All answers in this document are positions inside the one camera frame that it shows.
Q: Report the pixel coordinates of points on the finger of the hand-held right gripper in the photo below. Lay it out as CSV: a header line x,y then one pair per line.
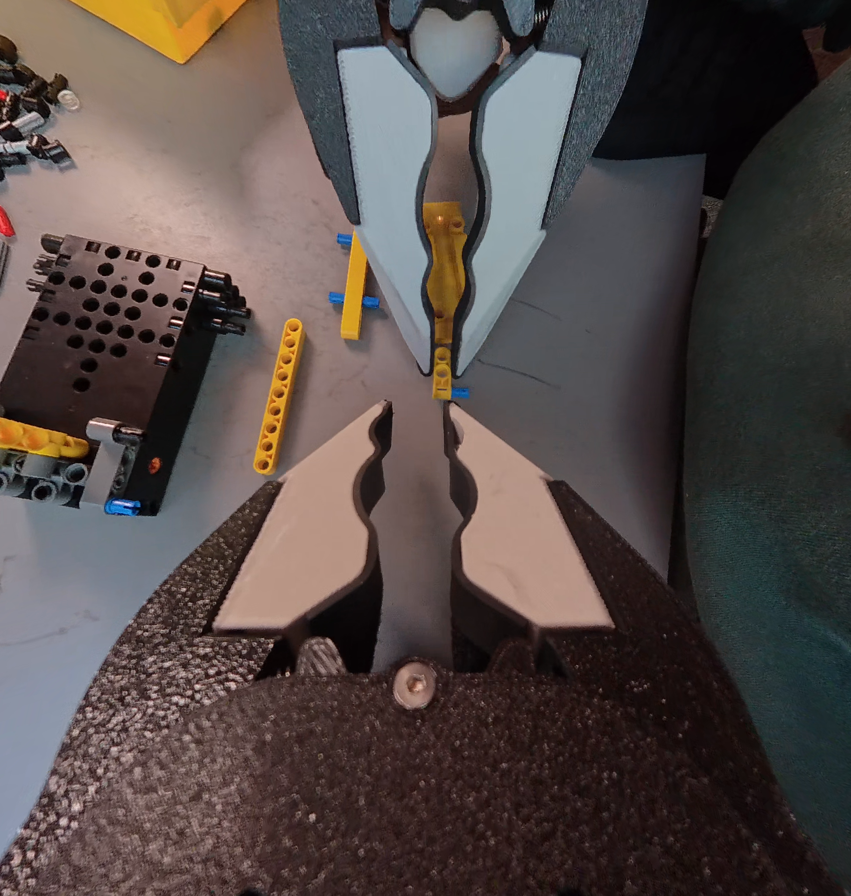
x,y
383,161
523,161

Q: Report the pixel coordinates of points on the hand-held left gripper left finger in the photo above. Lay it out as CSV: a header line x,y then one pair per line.
x,y
299,553

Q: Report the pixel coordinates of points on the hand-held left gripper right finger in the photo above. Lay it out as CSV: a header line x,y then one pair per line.
x,y
530,553

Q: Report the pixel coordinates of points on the yellow lego panel piece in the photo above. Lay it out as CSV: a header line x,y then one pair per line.
x,y
445,266

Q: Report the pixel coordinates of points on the yellow lego beam with pins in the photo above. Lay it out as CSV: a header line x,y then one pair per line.
x,y
356,280

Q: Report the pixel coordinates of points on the short yellow lego beam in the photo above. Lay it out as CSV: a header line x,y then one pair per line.
x,y
442,371

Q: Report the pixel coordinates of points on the long yellow lego beam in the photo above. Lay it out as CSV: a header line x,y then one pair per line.
x,y
279,395

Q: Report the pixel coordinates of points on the black lego base block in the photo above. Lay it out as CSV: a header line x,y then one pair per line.
x,y
103,350

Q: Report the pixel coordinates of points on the pile of small lego parts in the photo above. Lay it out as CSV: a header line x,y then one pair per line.
x,y
19,126

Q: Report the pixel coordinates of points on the yellow storage bin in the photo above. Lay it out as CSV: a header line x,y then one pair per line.
x,y
173,21

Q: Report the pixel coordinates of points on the person's black pants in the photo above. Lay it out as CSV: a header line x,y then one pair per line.
x,y
698,84

